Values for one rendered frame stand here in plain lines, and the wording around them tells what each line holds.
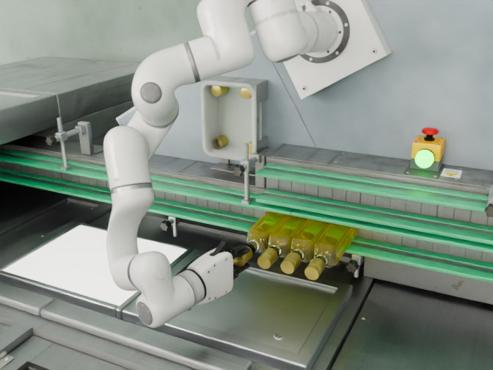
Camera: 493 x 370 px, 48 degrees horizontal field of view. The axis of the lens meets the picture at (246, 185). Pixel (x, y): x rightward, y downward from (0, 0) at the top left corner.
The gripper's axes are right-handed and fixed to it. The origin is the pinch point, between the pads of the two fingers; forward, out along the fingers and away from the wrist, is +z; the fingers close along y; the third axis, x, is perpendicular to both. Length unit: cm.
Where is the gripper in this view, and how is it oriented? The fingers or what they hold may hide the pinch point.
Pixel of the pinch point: (240, 258)
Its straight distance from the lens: 130.8
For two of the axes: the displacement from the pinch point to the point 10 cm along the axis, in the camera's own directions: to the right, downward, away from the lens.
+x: -7.6, -2.5, 6.0
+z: 6.5, -2.9, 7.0
